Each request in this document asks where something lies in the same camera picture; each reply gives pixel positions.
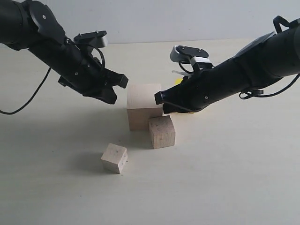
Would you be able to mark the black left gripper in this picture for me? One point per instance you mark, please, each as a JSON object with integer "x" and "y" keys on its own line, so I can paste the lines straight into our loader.
{"x": 89, "y": 77}

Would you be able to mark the medium wooden cube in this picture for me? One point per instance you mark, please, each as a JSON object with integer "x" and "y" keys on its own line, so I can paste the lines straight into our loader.
{"x": 162, "y": 132}

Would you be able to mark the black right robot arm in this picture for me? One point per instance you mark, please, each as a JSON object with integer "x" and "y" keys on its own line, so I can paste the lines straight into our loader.
{"x": 258, "y": 65}

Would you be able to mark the large wooden cube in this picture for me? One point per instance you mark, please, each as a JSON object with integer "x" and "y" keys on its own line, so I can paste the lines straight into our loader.
{"x": 141, "y": 105}

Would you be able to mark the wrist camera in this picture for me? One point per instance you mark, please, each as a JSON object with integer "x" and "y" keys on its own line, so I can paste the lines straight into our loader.
{"x": 198, "y": 58}
{"x": 96, "y": 38}

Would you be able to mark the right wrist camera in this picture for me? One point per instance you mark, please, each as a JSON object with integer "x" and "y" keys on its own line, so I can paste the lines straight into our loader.
{"x": 198, "y": 58}

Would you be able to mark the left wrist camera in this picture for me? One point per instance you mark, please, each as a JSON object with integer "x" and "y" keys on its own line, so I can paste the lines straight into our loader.
{"x": 96, "y": 38}

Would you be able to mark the small wooden cube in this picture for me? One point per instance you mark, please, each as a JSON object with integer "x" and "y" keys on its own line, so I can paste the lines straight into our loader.
{"x": 114, "y": 158}

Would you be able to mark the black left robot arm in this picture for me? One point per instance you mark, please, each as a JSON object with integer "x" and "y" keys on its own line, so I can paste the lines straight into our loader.
{"x": 32, "y": 25}

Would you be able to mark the yellow foam cube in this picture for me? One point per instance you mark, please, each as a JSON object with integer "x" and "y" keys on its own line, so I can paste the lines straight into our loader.
{"x": 178, "y": 80}

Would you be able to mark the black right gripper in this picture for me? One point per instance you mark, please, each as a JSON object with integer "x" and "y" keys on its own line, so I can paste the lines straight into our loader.
{"x": 211, "y": 88}

